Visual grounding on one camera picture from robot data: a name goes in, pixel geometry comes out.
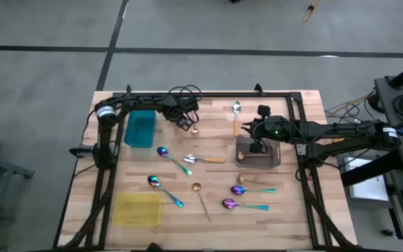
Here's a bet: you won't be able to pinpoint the blue plastic bin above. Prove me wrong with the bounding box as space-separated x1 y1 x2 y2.
123 109 157 148

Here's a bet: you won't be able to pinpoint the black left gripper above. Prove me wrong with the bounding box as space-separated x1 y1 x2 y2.
162 96 197 132

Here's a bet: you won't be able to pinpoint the yellow floor cables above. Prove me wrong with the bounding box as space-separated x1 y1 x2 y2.
324 90 377 118

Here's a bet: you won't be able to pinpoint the silver spoon wooden handle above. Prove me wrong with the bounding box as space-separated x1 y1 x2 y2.
183 153 226 165
232 100 242 137

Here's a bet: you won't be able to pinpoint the grey plastic bin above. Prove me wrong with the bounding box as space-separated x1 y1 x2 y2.
235 134 281 169

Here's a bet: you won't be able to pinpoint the iridescent rainbow spoon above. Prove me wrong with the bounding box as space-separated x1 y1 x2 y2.
156 146 193 177
230 184 278 196
147 174 185 209
222 198 270 211

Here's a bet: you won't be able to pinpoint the yellow plastic bin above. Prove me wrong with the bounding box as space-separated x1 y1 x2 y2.
112 192 163 228

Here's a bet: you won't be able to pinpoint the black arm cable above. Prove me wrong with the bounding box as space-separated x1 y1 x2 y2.
159 83 204 123

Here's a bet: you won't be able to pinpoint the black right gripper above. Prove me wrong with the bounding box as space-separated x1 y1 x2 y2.
240 104 295 155

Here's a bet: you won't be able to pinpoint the wooden broom handle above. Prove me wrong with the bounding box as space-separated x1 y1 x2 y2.
302 0 320 23

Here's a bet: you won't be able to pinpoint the grey equipment cart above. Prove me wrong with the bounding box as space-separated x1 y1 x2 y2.
374 75 403 173

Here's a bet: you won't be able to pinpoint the black aluminium table frame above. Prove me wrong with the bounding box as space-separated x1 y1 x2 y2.
56 90 355 251

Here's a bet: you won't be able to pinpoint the small black floor object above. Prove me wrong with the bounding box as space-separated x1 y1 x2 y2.
381 227 398 241

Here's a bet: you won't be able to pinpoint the black side-mounted device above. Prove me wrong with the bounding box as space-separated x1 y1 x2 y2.
69 145 99 158

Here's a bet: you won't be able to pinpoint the white box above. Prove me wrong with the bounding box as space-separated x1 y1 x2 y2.
343 156 390 202

